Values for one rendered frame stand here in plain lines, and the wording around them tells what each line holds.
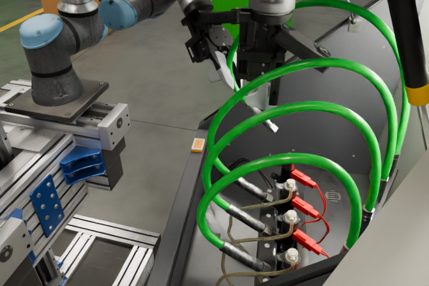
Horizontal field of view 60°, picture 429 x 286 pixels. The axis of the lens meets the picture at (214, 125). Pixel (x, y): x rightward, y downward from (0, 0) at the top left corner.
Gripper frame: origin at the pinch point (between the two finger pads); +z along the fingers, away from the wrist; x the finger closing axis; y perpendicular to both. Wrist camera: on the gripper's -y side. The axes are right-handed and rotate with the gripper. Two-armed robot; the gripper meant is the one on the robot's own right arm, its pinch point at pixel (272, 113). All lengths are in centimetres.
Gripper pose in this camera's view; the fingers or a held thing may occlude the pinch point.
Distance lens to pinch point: 73.0
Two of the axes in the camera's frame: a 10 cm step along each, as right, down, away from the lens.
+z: 0.0, 8.2, 5.7
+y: -9.9, -0.9, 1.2
